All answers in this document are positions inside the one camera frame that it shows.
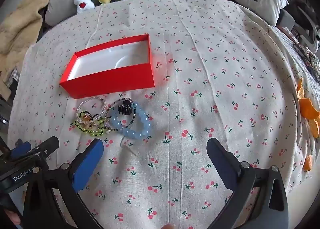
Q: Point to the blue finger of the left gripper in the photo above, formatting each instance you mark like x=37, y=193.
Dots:
x=45, y=149
x=20, y=150

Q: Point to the person left hand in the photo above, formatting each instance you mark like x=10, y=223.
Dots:
x=13, y=217

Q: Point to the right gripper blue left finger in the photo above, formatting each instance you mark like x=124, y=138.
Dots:
x=83, y=166

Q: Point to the gold ring ornament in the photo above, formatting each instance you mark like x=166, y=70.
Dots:
x=86, y=122

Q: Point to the orange flower cushion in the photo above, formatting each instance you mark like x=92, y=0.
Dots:
x=305, y=112

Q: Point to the black hair claw clip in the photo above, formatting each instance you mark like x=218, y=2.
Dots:
x=125, y=108

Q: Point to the grey office chair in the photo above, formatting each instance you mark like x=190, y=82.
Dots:
x=299, y=16

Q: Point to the beige blanket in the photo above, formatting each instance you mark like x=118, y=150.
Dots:
x=19, y=31

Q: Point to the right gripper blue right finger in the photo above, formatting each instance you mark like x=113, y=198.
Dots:
x=225, y=163

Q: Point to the red jewelry box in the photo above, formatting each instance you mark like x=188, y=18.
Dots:
x=116, y=66

